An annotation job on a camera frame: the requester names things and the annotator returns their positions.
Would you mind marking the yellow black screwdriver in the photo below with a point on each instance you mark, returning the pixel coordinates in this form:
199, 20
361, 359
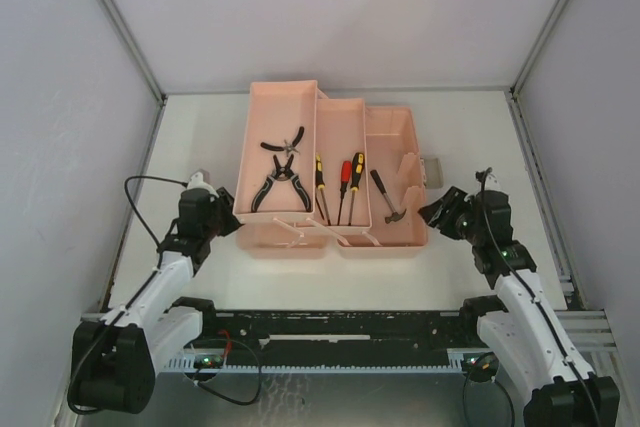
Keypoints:
357, 167
320, 187

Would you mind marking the red black screwdriver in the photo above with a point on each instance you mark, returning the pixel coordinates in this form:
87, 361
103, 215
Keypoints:
345, 176

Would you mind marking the black handled pliers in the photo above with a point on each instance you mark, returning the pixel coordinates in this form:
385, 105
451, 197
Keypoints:
288, 146

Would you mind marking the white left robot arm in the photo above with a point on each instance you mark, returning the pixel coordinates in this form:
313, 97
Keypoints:
116, 359

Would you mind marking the beige tool box latch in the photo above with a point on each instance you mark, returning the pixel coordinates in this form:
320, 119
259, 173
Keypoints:
433, 173

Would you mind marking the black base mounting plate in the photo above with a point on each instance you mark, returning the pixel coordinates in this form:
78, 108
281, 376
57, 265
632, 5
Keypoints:
314, 336

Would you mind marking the left aluminium corner post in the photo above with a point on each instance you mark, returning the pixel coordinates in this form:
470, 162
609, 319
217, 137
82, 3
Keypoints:
131, 46

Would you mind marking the right aluminium corner post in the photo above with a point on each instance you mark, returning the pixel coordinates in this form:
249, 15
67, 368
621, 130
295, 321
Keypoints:
544, 35

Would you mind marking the grey slotted cable duct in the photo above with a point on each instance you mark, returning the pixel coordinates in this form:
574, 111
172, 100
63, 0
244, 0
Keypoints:
450, 361

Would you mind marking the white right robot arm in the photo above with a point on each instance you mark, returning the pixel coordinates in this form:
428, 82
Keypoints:
517, 323

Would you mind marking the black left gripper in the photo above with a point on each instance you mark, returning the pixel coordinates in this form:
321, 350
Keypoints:
223, 212

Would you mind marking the aluminium frame rail front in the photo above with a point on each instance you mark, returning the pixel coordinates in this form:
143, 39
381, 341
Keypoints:
587, 329

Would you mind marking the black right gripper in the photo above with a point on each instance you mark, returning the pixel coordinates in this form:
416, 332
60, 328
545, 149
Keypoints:
445, 209

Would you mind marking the pink middle cantilever tray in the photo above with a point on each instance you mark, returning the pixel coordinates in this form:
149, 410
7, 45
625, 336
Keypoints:
340, 134

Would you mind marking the black claw hammer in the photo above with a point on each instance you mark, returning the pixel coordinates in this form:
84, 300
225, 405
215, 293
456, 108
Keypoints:
395, 215

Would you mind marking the pink translucent tool box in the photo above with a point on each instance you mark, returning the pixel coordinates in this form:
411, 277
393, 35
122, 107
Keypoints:
368, 191

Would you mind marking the pink upper cantilever tray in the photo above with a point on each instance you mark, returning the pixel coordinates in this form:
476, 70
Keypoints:
276, 176

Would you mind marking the aluminium corner post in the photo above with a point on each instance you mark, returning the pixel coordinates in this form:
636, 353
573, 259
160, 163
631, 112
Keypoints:
131, 46
544, 35

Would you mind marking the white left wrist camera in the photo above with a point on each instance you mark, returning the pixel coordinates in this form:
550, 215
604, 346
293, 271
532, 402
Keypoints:
200, 180

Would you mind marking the pink cantilever tray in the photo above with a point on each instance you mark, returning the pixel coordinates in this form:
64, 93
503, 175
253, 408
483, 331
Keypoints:
276, 176
340, 134

